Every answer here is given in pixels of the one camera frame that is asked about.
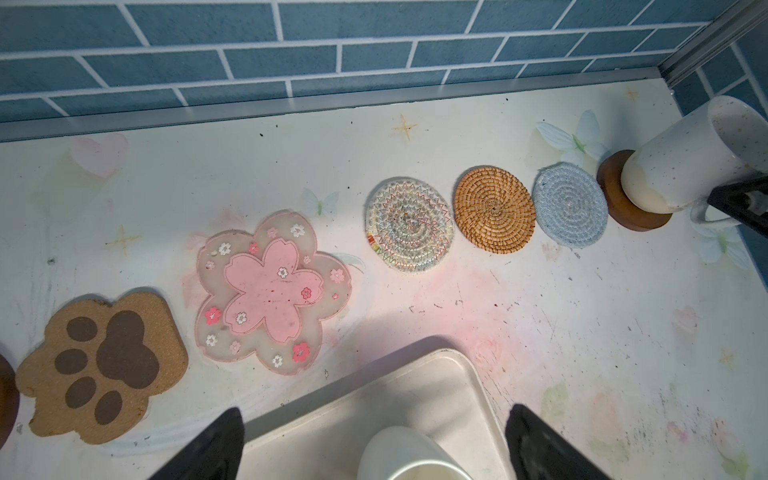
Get brown round coaster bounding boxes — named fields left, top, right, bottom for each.
left=0, top=356, right=19, bottom=447
left=596, top=150, right=672, bottom=232

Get cork paw print coaster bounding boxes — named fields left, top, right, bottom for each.
left=16, top=291, right=188, bottom=445

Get white speckled mug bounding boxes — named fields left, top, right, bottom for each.
left=621, top=95, right=767, bottom=228

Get woven rattan round coaster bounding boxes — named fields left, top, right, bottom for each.
left=453, top=166, right=536, bottom=254

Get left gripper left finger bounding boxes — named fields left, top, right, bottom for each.
left=150, top=407, right=245, bottom=480

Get beige plastic tray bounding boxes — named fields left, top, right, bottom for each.
left=237, top=349, right=515, bottom=479

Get light blue round coaster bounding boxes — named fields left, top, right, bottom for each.
left=532, top=162, right=608, bottom=249

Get pink flower coaster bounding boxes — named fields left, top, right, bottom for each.
left=194, top=211, right=352, bottom=376

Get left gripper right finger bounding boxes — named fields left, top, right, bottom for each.
left=505, top=404, right=609, bottom=480

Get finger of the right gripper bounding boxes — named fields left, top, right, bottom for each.
left=707, top=175, right=767, bottom=237

